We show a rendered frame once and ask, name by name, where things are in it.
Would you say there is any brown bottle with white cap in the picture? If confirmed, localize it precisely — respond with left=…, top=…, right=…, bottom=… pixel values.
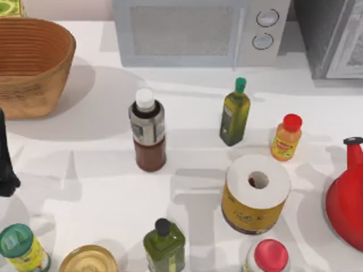
left=128, top=88, right=167, bottom=173

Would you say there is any olive oil bottle green cap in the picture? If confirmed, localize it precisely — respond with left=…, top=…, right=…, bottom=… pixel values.
left=219, top=76, right=251, bottom=147

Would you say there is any white paper roll yellow wrap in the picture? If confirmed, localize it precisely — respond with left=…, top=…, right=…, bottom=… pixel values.
left=221, top=154, right=292, bottom=236

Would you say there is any pale microwave oven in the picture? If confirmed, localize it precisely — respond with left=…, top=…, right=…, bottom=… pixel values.
left=111, top=0, right=292, bottom=69

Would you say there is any orange bottle with red cap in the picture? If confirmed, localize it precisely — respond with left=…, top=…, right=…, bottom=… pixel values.
left=270, top=113, right=303, bottom=163

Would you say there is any green bottle with black cap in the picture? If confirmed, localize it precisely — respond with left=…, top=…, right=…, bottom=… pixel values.
left=142, top=218, right=186, bottom=272

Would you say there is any round microwave knob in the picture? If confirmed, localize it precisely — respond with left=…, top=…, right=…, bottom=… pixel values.
left=251, top=32, right=275, bottom=51
left=256, top=8, right=280, bottom=28

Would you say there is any jar with red lid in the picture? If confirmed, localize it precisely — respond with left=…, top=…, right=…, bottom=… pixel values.
left=241, top=239, right=291, bottom=272

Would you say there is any brown woven basket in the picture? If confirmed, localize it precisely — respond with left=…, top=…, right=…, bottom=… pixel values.
left=0, top=17, right=77, bottom=120

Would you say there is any red jug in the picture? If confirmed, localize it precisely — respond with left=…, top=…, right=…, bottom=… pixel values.
left=325, top=136, right=363, bottom=253

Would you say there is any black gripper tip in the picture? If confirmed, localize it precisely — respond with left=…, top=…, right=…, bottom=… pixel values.
left=0, top=108, right=22, bottom=198

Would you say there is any grey cabinet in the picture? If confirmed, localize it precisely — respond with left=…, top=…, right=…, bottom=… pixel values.
left=293, top=0, right=363, bottom=80

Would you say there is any yellow can with green lid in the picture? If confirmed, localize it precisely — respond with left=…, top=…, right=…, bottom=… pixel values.
left=0, top=223, right=52, bottom=272

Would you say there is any green patterned box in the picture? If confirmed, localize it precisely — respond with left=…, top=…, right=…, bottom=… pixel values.
left=0, top=0, right=28, bottom=19

